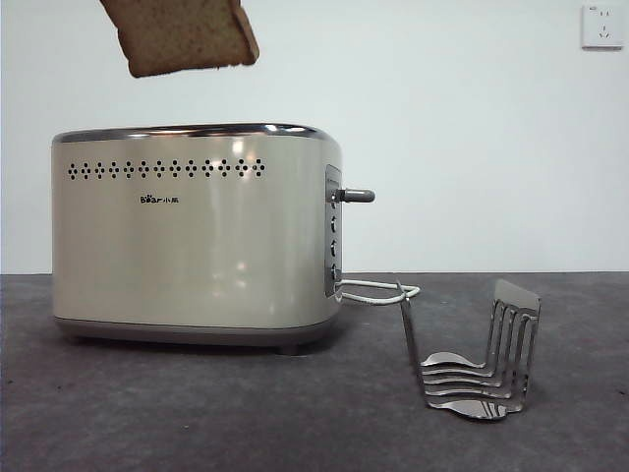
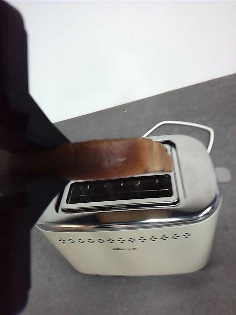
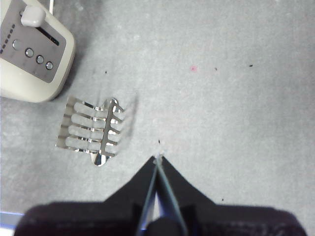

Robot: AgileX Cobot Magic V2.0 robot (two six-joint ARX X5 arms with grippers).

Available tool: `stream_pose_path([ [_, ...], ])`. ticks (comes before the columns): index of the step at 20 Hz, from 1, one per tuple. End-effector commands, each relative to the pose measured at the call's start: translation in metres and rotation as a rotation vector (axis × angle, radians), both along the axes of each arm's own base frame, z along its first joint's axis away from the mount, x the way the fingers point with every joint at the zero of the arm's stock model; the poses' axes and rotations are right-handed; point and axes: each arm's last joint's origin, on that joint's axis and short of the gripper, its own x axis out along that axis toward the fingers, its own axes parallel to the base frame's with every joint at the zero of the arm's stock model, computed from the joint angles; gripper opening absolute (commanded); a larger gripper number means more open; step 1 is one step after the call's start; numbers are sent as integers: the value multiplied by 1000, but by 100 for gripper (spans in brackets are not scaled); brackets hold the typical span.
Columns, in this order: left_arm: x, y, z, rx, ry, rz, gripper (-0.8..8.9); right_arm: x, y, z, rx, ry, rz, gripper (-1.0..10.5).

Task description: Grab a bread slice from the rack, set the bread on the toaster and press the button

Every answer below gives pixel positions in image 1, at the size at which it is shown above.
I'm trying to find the white toaster power cable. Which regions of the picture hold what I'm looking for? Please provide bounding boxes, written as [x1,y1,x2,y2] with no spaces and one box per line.
[337,277,423,307]

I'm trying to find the grey toaster lever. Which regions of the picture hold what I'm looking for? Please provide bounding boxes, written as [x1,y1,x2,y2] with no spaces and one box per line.
[338,187,376,205]

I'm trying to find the shiny metal toast rack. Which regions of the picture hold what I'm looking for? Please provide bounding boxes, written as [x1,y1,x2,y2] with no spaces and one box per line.
[395,277,543,423]

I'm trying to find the brown-crusted bread slice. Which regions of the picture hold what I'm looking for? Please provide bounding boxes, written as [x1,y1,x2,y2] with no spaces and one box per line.
[99,0,260,79]

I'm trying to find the cream two-slot toaster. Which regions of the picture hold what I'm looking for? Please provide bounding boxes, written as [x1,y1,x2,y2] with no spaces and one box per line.
[50,121,344,356]

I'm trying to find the white wall socket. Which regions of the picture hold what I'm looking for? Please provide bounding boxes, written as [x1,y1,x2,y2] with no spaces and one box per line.
[581,4,624,50]

